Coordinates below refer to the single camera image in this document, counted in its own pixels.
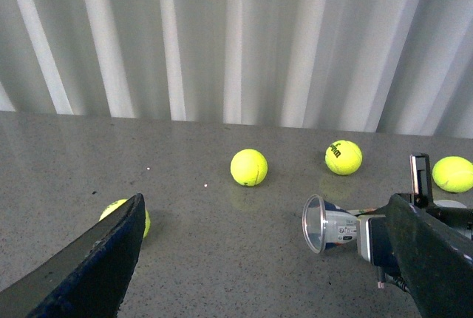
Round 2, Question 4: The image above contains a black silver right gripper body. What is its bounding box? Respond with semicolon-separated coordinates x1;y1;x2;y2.
357;153;472;265

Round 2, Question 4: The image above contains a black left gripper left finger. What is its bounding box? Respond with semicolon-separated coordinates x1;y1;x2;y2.
1;194;146;317

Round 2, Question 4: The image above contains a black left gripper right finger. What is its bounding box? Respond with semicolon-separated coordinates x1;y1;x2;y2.
386;194;472;317

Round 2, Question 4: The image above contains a white blue tennis ball can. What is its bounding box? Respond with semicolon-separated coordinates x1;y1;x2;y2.
302;194;389;255

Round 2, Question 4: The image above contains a tennis ball near left edge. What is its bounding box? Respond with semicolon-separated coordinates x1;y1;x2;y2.
99;199;151;238

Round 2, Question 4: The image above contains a tennis ball with black logo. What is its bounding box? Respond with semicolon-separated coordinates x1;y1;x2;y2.
324;140;363;175

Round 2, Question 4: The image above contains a plain yellow tennis ball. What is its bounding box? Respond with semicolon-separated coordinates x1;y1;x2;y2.
432;156;472;193

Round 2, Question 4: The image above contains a tennis ball far left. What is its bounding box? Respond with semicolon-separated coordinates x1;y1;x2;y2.
230;149;268;187

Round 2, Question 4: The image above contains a white pleated curtain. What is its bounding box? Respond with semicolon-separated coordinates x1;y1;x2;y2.
1;0;472;138

